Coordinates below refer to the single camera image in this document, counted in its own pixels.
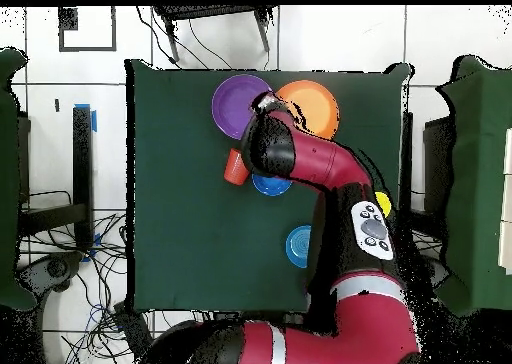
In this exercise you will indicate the blue tape strip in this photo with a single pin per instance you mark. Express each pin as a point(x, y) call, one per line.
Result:
point(94, 122)

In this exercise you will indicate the dark green tablecloth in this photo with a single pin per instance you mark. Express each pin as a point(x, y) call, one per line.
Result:
point(180, 240)

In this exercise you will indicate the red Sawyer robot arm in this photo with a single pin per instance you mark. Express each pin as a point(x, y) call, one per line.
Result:
point(320, 160)

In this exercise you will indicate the red plastic cup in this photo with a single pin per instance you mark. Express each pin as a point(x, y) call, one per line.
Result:
point(235, 168)

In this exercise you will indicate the black table frame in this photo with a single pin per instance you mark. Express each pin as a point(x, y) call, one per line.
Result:
point(82, 172)
point(407, 156)

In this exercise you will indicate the purple plastic bowl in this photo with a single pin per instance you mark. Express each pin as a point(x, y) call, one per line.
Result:
point(234, 106)

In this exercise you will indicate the black metal stool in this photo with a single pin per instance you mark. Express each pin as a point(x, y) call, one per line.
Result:
point(208, 12)

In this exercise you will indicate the dark blue plastic bowl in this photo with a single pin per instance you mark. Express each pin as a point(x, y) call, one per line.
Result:
point(272, 186)

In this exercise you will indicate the black chair base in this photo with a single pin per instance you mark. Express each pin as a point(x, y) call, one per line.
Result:
point(52, 268)

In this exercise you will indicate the large yellow plastic bowl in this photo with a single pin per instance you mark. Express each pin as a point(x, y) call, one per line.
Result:
point(316, 106)

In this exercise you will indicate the black power strip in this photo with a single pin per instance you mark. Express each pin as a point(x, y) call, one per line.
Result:
point(132, 328)

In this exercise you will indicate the green cloth side table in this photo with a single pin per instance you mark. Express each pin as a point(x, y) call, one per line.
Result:
point(8, 180)
point(480, 180)

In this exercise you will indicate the black square floor frame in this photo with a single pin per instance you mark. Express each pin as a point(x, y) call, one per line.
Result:
point(68, 18)

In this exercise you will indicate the yellow plastic cup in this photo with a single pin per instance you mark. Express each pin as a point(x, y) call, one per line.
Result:
point(384, 202)

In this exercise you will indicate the light blue plastic bowl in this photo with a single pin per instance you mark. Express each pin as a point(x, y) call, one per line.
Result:
point(299, 246)

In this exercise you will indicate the white boxes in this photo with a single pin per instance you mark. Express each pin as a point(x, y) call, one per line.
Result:
point(507, 204)

